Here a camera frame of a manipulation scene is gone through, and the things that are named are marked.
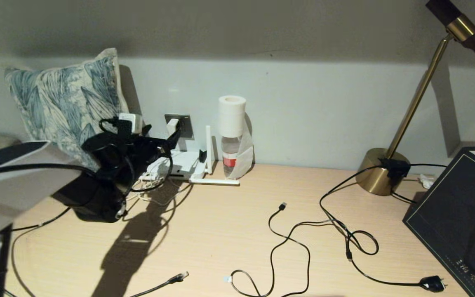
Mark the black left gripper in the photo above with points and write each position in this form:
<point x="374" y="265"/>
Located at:
<point x="151" y="150"/>

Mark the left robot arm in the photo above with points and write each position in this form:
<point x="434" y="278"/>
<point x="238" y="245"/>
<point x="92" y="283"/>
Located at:
<point x="15" y="185"/>

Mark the white router with antennas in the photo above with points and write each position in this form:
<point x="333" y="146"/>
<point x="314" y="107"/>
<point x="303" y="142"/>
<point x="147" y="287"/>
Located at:
<point x="188" y="163"/>

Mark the black plastic cable connector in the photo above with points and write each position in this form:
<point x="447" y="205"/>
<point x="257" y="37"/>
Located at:
<point x="394" y="168"/>

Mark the small black clip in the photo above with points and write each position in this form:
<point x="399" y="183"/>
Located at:
<point x="203" y="157"/>

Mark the clear bottle with red label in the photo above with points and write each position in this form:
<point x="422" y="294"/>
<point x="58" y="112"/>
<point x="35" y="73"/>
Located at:
<point x="230" y="159"/>

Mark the water bottle with paper cup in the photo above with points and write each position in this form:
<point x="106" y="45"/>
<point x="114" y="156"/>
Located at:
<point x="231" y="115"/>

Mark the blue leaf print pillow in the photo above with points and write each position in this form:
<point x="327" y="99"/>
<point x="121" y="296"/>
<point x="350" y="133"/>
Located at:
<point x="56" y="95"/>

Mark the brass desk lamp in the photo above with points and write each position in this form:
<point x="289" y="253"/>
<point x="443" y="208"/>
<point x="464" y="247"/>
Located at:
<point x="375" y="177"/>

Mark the black paper gift bag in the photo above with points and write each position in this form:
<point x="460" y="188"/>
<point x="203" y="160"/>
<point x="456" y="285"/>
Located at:
<point x="447" y="214"/>

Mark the grey wall socket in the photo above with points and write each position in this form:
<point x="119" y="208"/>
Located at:
<point x="187" y="123"/>

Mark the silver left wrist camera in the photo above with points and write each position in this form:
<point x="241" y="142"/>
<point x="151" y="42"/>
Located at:
<point x="129" y="119"/>

